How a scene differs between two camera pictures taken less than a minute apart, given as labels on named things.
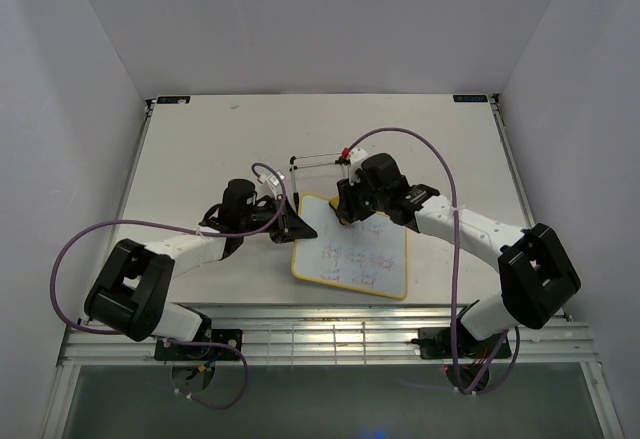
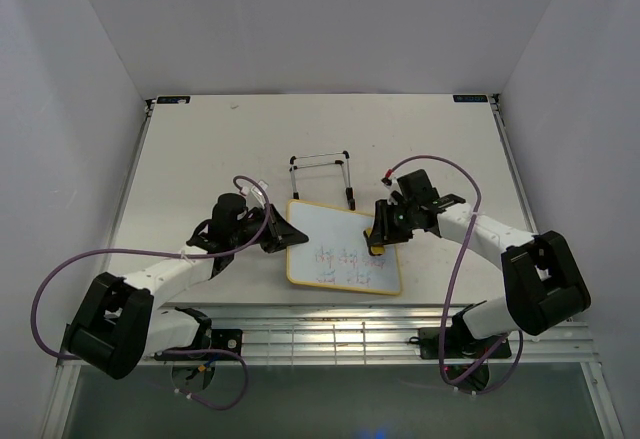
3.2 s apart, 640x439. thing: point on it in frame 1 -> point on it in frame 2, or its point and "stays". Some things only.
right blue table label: x=470 y=98 stays
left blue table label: x=173 y=99 stays
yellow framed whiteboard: x=369 y=254 stays
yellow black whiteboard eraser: x=334 y=202 -> x=374 y=250
